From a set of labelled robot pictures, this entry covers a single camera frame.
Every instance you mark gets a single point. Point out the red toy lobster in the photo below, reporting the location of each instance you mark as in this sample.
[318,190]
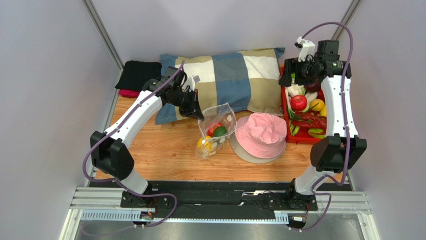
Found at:
[309,120]

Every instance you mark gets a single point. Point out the clear dotted zip bag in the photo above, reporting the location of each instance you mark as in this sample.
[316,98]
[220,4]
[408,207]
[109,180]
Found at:
[223,114]

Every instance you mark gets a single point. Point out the white radish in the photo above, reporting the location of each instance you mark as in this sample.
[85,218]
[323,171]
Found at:
[310,96]

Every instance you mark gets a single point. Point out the pink folded cloth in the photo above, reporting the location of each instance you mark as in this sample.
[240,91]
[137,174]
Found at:
[131,94]

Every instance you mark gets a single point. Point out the green avocado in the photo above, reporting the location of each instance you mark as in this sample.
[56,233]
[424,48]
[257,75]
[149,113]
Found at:
[220,131]

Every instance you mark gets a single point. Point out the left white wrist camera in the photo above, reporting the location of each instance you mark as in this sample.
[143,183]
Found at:
[190,84]

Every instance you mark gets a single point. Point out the aluminium frame post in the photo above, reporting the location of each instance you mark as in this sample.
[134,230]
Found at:
[347,18]
[98,23]

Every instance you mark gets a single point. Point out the red apple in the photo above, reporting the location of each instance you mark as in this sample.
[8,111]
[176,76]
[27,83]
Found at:
[298,103]
[212,129]

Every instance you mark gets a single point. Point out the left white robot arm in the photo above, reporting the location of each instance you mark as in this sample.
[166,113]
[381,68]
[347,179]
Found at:
[109,151]

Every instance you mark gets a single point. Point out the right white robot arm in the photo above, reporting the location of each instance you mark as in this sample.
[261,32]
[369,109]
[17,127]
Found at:
[341,146]

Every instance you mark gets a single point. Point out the dark purple fruit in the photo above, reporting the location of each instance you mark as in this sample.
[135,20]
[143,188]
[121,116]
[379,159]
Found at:
[313,87]

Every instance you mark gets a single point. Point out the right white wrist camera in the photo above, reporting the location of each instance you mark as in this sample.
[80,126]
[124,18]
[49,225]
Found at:
[306,48]

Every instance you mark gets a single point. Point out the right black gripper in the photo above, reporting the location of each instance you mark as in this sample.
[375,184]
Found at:
[293,73]

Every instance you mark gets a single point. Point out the left aluminium frame post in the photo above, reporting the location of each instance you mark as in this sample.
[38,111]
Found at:
[98,23]

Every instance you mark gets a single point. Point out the pink bucket hat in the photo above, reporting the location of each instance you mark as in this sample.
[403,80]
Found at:
[259,138]

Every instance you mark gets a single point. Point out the orange small fruit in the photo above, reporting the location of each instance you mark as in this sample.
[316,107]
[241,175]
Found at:
[317,105]

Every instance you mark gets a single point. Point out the green lime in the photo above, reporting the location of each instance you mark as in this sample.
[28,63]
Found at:
[317,133]

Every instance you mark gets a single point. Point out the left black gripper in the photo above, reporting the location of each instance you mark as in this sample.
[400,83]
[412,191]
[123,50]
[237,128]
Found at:
[194,109]

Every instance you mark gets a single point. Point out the right aluminium frame post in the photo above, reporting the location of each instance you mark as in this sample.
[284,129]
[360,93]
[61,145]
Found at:
[347,18]

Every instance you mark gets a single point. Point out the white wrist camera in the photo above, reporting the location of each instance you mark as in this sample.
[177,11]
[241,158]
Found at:
[306,48]
[190,84]

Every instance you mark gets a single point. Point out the yellow banana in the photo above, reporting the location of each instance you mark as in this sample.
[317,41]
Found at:
[323,112]

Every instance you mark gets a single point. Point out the yellow apple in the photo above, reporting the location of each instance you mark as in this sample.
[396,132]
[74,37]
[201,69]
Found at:
[204,148]

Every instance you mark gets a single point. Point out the red plastic tray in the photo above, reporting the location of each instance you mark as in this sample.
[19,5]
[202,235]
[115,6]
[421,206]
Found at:
[302,137]

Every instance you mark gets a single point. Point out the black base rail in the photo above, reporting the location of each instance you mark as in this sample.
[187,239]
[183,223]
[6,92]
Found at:
[217,200]

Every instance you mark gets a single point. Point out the black folded cloth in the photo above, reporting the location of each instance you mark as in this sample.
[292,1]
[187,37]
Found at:
[136,74]

